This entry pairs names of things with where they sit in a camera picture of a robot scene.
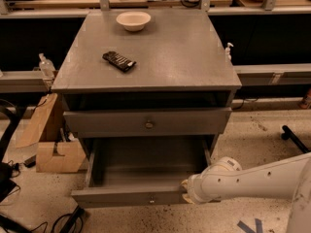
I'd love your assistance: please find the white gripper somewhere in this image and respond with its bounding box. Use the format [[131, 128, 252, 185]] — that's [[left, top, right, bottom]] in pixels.
[[181, 175, 207, 204]]

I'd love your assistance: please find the grey drawer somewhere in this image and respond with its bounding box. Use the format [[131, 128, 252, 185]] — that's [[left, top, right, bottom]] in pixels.
[[72, 136, 211, 208], [64, 108, 231, 138]]

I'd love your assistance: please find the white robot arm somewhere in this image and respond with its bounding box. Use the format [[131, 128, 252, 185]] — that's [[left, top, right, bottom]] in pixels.
[[181, 153, 311, 233]]

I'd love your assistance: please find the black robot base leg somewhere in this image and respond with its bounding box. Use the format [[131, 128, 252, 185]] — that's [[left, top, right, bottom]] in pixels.
[[281, 125, 309, 153]]

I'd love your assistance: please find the grey top drawer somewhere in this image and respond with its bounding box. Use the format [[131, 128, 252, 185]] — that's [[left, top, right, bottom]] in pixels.
[[64, 108, 231, 138]]

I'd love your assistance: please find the grey wooden drawer cabinet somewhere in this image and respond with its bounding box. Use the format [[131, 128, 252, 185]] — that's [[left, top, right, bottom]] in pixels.
[[51, 9, 243, 153]]

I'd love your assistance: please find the black power strip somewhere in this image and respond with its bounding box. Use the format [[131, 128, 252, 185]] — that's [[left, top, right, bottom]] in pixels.
[[59, 206, 85, 233]]

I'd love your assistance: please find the brown cardboard box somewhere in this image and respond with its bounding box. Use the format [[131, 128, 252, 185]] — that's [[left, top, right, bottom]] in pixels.
[[16, 93, 86, 173]]

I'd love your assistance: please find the white pump bottle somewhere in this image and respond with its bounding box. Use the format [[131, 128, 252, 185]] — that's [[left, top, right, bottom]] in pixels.
[[225, 42, 234, 61]]

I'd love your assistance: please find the orange bottle on floor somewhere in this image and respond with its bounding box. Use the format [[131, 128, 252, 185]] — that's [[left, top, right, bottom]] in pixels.
[[299, 88, 311, 109]]

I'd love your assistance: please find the black snack bar packet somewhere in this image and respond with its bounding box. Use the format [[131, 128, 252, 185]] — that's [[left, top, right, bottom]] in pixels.
[[102, 51, 136, 73]]

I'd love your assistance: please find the white paper bowl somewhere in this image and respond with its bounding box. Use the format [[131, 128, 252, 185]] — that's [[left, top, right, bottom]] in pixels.
[[116, 12, 151, 32]]

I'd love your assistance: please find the clear plastic bottle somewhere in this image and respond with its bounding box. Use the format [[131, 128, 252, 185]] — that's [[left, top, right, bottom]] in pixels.
[[39, 53, 55, 79]]

